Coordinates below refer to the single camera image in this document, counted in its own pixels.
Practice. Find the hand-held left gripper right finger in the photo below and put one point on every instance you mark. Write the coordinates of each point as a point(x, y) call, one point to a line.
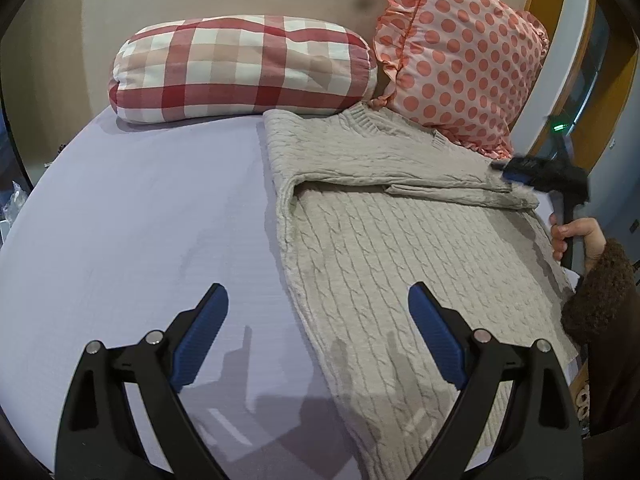
point(436, 330)

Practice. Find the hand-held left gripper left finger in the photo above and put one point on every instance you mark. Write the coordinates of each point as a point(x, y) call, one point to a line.
point(200, 330)

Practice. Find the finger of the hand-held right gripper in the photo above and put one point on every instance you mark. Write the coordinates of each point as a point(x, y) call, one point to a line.
point(515, 174)

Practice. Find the person's right forearm brown sleeve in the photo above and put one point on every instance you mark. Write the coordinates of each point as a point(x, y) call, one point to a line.
point(602, 340)

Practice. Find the person's right hand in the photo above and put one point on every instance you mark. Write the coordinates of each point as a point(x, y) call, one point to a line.
point(580, 237)

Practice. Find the lavender bed sheet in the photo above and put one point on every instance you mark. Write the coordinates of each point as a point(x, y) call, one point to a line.
point(135, 240)

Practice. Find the pink polka-dot ruffled pillow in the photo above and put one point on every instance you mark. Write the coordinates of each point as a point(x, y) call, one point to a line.
point(450, 55)

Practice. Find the red checked pillow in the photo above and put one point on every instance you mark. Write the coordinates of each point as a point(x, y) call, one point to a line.
point(240, 67)

